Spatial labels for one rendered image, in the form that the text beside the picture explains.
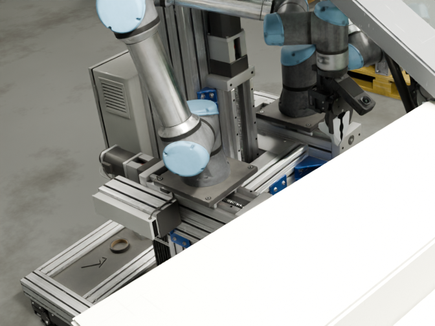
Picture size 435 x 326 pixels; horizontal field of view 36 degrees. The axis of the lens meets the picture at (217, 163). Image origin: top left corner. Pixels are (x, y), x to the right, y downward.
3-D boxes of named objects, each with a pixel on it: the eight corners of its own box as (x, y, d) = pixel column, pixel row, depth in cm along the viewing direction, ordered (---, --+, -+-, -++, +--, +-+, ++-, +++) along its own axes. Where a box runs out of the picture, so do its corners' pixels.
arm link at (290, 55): (275, 78, 225) (272, 41, 218) (310, 69, 229) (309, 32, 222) (292, 91, 215) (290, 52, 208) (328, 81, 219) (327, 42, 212)
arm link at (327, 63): (355, 47, 155) (332, 58, 151) (355, 65, 158) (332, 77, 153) (330, 41, 160) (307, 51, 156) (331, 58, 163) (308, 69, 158)
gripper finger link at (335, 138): (323, 139, 171) (322, 107, 166) (341, 146, 167) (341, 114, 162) (315, 144, 169) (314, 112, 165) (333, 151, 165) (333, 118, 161)
